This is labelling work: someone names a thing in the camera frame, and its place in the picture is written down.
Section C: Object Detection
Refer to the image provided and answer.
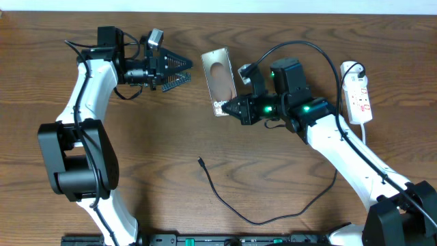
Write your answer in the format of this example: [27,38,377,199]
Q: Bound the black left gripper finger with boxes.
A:
[161,72,191,92]
[160,48,193,70]

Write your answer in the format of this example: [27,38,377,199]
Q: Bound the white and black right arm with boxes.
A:
[222,58,436,245]

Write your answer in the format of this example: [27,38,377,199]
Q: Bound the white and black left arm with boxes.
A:
[38,26,193,245]

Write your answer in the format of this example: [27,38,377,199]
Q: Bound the white USB charger plug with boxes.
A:
[343,72,368,91]

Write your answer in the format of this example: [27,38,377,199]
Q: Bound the white power strip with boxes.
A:
[340,61,373,124]

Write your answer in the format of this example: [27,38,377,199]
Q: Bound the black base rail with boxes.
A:
[61,232,369,246]

